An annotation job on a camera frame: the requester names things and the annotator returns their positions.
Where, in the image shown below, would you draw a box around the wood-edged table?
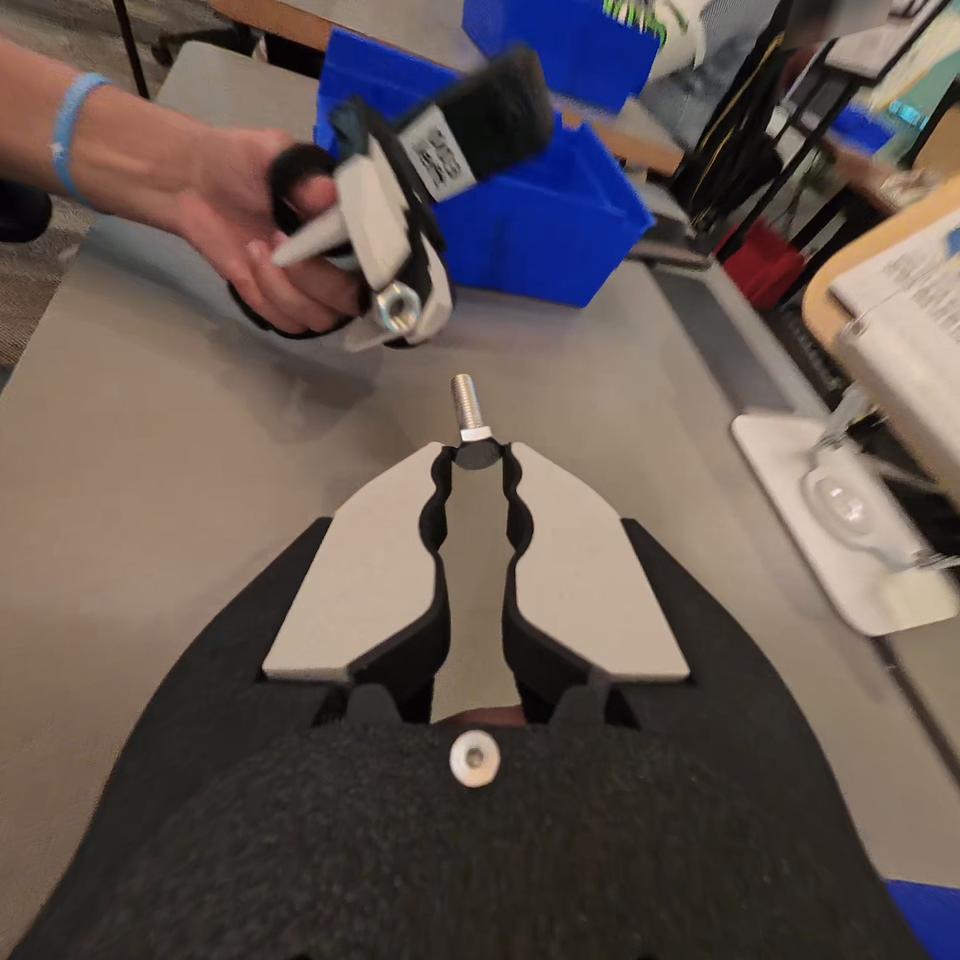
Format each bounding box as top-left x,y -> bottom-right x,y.
210,0 -> 684,174

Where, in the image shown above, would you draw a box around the blue plastic object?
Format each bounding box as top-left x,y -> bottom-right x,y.
885,879 -> 960,960

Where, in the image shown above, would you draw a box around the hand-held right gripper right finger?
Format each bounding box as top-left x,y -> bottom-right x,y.
501,441 -> 691,726

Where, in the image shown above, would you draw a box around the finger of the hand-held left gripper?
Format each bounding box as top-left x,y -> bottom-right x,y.
384,213 -> 456,350
333,157 -> 414,354

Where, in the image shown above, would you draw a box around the blue wristband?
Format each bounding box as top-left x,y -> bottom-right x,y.
51,72 -> 114,207

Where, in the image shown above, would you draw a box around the dark grey flat panel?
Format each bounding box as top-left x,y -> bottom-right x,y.
648,255 -> 796,414

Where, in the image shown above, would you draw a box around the instruction sheet on board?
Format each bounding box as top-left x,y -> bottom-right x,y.
828,225 -> 960,481

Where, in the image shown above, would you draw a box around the blue plastic bin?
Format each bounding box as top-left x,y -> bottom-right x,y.
313,26 -> 657,310
461,0 -> 665,114

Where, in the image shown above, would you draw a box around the white rectangular board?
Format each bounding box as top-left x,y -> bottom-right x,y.
731,411 -> 960,639

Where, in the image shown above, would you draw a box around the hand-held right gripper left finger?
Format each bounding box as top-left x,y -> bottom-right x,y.
261,441 -> 453,726

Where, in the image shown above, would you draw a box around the clear safety glasses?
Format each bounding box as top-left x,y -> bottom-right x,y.
798,382 -> 960,571

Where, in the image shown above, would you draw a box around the steel hex bolt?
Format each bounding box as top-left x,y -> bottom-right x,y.
450,372 -> 504,474

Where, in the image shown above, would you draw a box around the instruction sheet on stand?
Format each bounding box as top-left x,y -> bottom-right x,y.
801,176 -> 960,376

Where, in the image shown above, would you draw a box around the red bag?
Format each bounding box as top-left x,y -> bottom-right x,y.
716,221 -> 815,310

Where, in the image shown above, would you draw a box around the steel hex nut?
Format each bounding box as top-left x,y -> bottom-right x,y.
372,281 -> 423,337

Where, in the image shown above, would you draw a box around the person's left hand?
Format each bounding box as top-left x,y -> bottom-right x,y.
174,126 -> 370,339

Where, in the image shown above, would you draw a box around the black jacket yellow stripes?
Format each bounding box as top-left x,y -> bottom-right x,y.
671,22 -> 826,249

